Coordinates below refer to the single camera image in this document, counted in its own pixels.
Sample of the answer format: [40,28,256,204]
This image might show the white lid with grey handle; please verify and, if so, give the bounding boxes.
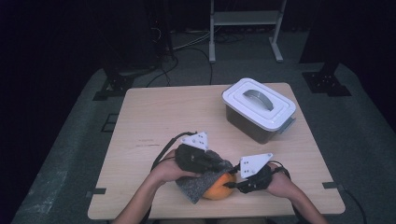
[221,77,297,133]

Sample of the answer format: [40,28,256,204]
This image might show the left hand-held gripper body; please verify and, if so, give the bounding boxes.
[174,131,220,175]

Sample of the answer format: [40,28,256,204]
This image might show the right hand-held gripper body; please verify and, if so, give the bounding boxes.
[237,152,275,194]

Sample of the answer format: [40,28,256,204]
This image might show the black cable beside table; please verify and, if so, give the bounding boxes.
[342,188,368,224]

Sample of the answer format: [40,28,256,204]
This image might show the transparent storage box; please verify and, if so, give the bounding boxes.
[225,105,297,145]

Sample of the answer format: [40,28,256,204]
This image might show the right hand-held gripper cable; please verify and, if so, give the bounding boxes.
[268,160,311,224]

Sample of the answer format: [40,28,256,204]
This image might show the white floor cables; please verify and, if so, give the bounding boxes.
[169,29,213,52]

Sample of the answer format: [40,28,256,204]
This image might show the white metal stand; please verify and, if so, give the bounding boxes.
[208,0,288,64]

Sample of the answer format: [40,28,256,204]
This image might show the black floor cable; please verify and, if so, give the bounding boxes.
[146,46,215,88]

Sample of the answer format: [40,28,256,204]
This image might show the person's right hand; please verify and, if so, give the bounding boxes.
[264,162,296,201]

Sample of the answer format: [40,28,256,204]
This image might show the black tape strip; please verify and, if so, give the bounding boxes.
[85,188,107,199]
[321,181,346,191]

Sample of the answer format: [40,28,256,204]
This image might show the hand-held gripper cable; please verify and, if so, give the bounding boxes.
[268,160,311,224]
[149,131,198,173]

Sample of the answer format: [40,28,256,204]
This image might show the orange plush toy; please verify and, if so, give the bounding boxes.
[201,172,237,201]

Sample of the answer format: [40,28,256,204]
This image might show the grey fuzzy cloth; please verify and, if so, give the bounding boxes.
[175,149,234,205]

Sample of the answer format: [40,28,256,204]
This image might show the person's left hand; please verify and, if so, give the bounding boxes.
[149,148,201,187]

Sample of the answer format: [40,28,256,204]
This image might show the black stand base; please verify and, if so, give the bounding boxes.
[92,63,163,102]
[301,60,353,98]

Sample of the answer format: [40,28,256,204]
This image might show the left hand-held gripper cable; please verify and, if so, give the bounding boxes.
[149,131,198,173]

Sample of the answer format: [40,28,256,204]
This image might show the black tape square on floor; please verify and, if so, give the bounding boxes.
[101,113,120,133]

